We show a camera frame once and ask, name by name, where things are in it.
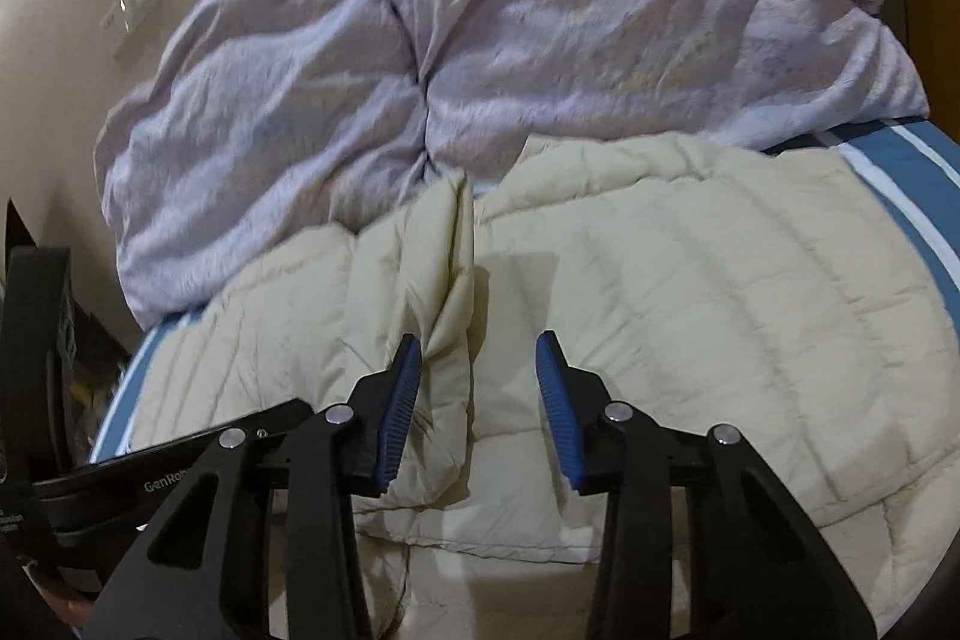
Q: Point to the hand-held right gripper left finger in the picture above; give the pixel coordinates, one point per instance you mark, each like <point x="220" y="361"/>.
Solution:
<point x="396" y="407"/>

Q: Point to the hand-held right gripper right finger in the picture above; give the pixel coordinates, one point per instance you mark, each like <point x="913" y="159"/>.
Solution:
<point x="559" y="407"/>

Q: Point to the beige puffer jacket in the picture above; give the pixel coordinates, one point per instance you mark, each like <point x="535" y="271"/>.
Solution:
<point x="675" y="310"/>

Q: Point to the dark furniture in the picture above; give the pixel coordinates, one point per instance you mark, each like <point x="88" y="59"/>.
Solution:
<point x="97" y="347"/>

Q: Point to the pink floral duvet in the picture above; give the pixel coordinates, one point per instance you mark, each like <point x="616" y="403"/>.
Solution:
<point x="525" y="25"/>

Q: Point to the blue white striped bedsheet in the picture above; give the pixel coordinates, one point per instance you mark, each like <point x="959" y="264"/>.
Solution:
<point x="915" y="168"/>

